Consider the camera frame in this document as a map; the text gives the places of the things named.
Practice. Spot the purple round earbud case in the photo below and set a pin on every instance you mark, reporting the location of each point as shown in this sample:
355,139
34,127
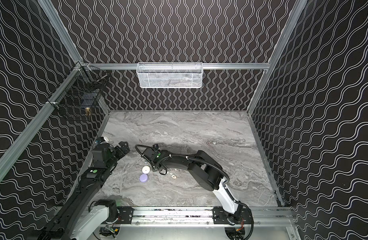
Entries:
143,178

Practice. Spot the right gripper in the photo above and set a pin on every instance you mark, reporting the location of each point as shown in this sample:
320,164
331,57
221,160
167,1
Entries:
152,162

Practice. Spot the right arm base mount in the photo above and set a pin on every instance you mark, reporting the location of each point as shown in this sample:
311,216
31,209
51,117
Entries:
222,217

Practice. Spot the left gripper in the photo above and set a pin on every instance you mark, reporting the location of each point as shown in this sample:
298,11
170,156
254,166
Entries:
118,150

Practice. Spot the brass bell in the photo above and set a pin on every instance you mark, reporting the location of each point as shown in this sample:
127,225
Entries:
87,111

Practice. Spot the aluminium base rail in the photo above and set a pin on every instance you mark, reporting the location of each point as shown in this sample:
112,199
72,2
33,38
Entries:
202,217

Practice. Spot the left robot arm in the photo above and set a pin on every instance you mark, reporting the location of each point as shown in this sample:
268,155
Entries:
63,223

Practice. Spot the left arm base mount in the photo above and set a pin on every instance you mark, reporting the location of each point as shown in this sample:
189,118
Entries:
125,215

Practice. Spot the white round earbud case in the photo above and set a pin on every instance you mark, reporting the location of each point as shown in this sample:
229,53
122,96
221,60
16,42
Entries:
146,170

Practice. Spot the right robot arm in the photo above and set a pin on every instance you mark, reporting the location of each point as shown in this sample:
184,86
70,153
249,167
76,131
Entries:
206,172

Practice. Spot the white wire mesh basket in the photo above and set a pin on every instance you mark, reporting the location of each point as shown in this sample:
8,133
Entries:
170,75

